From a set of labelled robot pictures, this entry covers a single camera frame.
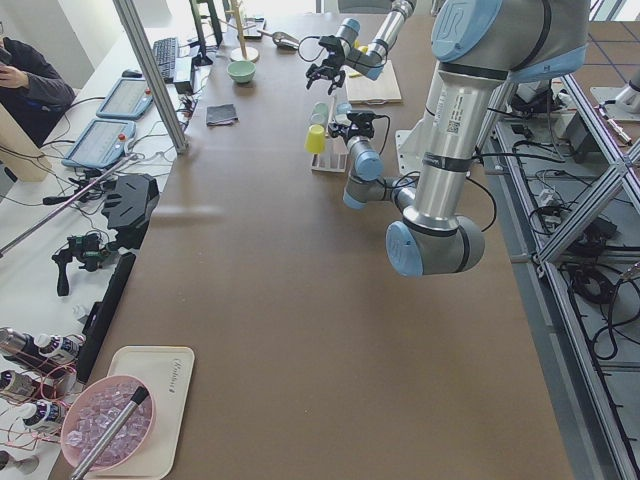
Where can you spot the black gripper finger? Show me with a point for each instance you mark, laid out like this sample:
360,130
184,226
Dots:
336,83
311,80

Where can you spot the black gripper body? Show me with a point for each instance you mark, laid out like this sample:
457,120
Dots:
334,60
342,132

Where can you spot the green cup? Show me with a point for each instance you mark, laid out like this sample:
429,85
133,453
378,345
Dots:
318,118

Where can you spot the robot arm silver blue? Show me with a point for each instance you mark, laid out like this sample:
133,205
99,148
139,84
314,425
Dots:
478,46
371,63

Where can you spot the light blue cup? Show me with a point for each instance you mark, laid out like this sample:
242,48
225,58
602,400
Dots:
343,108

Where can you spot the grey cup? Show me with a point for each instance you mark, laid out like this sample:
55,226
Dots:
321,108

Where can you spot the yellow cup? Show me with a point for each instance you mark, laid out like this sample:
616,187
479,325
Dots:
315,139

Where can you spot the wooden cutting board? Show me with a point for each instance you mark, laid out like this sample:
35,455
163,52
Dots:
362,90

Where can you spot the metal scoop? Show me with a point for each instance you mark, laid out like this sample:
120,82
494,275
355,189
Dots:
282,40

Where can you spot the green bowl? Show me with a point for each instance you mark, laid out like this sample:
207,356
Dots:
241,71

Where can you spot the wooden mug tree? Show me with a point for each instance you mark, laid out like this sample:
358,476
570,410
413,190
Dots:
244,52

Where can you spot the grey folded cloth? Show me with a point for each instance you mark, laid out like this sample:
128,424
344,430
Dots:
224,114

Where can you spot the black keyboard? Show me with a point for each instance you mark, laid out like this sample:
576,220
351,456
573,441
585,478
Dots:
165,52

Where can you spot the teach pendant tablet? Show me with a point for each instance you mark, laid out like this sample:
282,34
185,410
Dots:
129,99
101,144

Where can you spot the person in dark sweater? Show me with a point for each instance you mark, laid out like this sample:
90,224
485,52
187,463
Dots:
32,91

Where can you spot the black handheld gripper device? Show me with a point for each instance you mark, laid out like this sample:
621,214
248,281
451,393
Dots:
89,250

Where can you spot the beige tray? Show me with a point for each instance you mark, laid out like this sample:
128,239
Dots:
166,372

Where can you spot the pink bowl with ice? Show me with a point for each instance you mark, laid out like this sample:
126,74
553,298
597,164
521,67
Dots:
94,411

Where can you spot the white wire cup holder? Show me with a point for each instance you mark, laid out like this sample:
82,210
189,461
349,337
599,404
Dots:
335,156

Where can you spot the aluminium frame post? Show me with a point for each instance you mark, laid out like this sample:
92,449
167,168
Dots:
136,34

